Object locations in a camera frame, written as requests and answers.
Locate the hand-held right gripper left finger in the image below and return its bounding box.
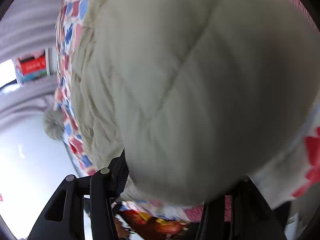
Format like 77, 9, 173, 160
26, 150, 130, 240

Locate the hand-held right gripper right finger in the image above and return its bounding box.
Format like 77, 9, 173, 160
195, 175, 287, 240

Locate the round green pleated cushion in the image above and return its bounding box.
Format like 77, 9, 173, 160
43, 109, 66, 140

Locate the blue patterned box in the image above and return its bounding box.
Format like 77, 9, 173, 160
21, 72, 50, 83

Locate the leaf-patterned checkered quilt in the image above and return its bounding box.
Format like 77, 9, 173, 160
54, 0, 320, 225

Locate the grey curtain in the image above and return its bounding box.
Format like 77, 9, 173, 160
0, 80, 59, 120
0, 0, 69, 63

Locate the white window sill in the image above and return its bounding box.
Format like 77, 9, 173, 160
45, 48, 57, 77

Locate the red and yellow packaging pile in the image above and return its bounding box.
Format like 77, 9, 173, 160
117, 209, 192, 240

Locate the khaki padded jacket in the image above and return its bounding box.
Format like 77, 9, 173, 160
69, 0, 319, 204

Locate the red box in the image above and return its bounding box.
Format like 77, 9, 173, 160
20, 57, 47, 76

